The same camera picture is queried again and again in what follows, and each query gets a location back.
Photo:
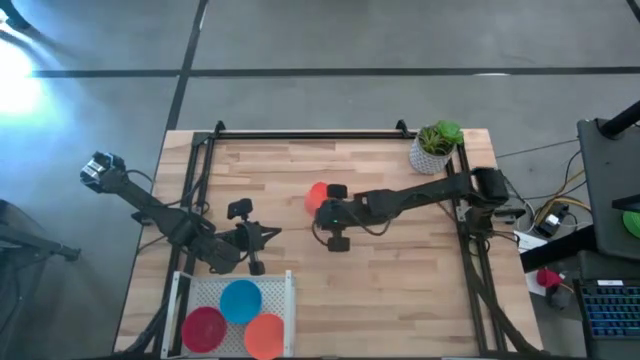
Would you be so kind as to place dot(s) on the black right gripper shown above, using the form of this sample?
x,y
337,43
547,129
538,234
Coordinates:
x,y
345,215

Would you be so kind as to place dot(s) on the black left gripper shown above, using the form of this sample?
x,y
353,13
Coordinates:
x,y
246,239

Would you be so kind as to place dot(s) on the red plastic mini bowl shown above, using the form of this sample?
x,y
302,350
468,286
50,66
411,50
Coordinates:
x,y
203,330
314,197

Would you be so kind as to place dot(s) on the blue plastic mini bowl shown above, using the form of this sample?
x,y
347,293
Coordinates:
x,y
240,301

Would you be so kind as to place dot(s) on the orange plastic mini bowl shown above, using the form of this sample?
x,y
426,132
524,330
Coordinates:
x,y
264,337

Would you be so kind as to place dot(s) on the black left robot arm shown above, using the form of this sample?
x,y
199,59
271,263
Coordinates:
x,y
145,202

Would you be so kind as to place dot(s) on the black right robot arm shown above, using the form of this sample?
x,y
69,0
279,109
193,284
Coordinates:
x,y
415,197

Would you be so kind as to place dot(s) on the white perforated metal tray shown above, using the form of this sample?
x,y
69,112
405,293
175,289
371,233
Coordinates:
x,y
280,300

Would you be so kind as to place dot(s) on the succulent in white patterned pot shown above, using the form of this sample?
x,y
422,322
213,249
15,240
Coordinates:
x,y
427,160

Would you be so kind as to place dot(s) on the white paper sheet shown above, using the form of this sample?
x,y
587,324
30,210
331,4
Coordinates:
x,y
530,243
535,288

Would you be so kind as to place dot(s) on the black tripod stand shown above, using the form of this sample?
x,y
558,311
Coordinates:
x,y
60,251

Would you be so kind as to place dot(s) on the white power adapter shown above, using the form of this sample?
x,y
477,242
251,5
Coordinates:
x,y
551,221

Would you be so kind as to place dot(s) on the small red object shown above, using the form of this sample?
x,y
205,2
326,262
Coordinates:
x,y
547,277

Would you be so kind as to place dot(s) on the black diagonal beam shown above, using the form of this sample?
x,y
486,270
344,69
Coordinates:
x,y
555,252

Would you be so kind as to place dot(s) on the small grey device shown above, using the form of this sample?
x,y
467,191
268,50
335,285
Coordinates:
x,y
559,299

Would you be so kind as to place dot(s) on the dark grey desk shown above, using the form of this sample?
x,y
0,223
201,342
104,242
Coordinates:
x,y
610,200

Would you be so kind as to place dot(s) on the black keyboard blue backlight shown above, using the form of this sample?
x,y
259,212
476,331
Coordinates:
x,y
612,310

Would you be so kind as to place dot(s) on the green round object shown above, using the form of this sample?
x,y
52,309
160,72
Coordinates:
x,y
633,224

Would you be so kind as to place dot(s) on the black pole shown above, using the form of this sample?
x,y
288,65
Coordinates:
x,y
620,122

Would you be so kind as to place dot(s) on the black aluminium table frame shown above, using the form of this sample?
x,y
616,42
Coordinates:
x,y
310,135

